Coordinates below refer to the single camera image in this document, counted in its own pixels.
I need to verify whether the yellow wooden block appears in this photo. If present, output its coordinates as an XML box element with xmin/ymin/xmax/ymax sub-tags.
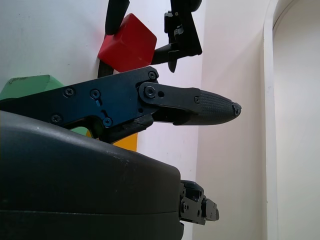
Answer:
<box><xmin>86</xmin><ymin>132</ymin><xmax>139</xmax><ymax>153</ymax></box>

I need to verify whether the white wall moulding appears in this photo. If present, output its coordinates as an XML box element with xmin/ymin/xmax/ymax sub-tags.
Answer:
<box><xmin>262</xmin><ymin>0</ymin><xmax>320</xmax><ymax>240</ymax></box>

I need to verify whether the green wooden block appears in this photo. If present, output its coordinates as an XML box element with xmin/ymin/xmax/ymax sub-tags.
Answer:
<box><xmin>0</xmin><ymin>74</ymin><xmax>92</xmax><ymax>138</ymax></box>

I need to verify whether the black tape strip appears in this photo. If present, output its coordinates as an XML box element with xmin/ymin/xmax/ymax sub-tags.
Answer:
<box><xmin>97</xmin><ymin>58</ymin><xmax>117</xmax><ymax>79</ymax></box>

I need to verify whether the red wooden block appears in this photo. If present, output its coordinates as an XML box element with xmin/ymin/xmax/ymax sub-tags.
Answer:
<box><xmin>97</xmin><ymin>12</ymin><xmax>158</xmax><ymax>74</ymax></box>

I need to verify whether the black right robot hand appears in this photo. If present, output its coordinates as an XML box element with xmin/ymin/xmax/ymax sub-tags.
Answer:
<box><xmin>0</xmin><ymin>65</ymin><xmax>243</xmax><ymax>240</ymax></box>

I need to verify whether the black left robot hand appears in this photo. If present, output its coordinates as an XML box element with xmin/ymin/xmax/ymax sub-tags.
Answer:
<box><xmin>104</xmin><ymin>0</ymin><xmax>203</xmax><ymax>74</ymax></box>

